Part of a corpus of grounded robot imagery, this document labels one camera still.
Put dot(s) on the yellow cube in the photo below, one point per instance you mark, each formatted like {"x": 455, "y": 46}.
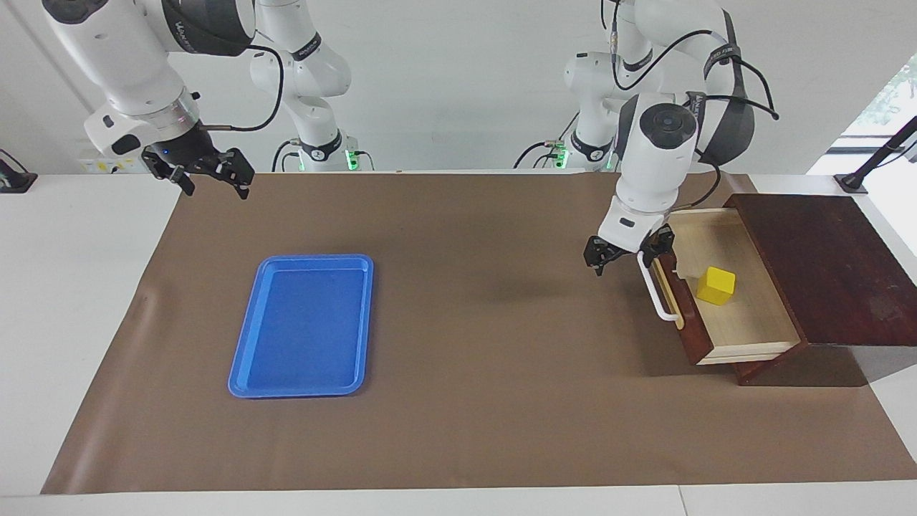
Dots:
{"x": 716, "y": 285}

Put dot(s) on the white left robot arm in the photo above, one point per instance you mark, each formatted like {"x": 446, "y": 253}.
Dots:
{"x": 655, "y": 165}

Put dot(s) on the brown table mat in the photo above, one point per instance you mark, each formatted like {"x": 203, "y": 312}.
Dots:
{"x": 501, "y": 401}

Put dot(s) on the white wall power outlet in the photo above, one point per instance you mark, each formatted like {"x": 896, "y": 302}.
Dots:
{"x": 100, "y": 166}

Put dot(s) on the blue plastic tray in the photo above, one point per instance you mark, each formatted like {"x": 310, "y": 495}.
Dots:
{"x": 304, "y": 330}

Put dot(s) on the black camera stand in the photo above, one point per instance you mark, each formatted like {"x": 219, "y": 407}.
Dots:
{"x": 851, "y": 183}

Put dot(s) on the black clamp mount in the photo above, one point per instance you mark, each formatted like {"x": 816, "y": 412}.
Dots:
{"x": 14, "y": 183}

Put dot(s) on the dark wooden drawer cabinet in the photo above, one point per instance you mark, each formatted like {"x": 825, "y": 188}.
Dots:
{"x": 831, "y": 265}

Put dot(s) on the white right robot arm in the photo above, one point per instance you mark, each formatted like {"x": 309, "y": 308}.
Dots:
{"x": 122, "y": 57}

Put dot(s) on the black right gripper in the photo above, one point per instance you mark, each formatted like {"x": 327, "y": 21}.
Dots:
{"x": 185, "y": 150}

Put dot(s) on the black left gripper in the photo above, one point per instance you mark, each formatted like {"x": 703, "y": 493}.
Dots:
{"x": 630, "y": 254}

